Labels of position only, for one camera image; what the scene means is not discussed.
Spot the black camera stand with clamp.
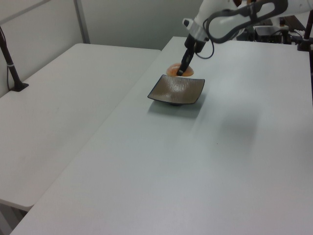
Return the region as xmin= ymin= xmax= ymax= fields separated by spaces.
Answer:
xmin=297 ymin=14 xmax=313 ymax=51

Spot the black electronics box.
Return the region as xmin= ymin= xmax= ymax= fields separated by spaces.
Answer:
xmin=253 ymin=25 xmax=290 ymax=44

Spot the dark camera pole with foot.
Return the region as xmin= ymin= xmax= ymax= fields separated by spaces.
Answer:
xmin=0 ymin=25 xmax=29 ymax=93

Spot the orange sugared bread loaf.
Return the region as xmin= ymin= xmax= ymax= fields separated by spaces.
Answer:
xmin=166 ymin=63 xmax=195 ymax=77

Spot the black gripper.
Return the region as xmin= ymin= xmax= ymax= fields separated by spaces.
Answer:
xmin=176 ymin=33 xmax=209 ymax=76

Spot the white side table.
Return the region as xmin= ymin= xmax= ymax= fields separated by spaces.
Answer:
xmin=0 ymin=43 xmax=162 ymax=212

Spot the square brown ceramic plate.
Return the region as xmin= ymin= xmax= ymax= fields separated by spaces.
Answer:
xmin=147 ymin=74 xmax=206 ymax=106

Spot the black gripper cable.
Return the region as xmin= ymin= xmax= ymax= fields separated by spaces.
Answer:
xmin=195 ymin=17 xmax=216 ymax=59

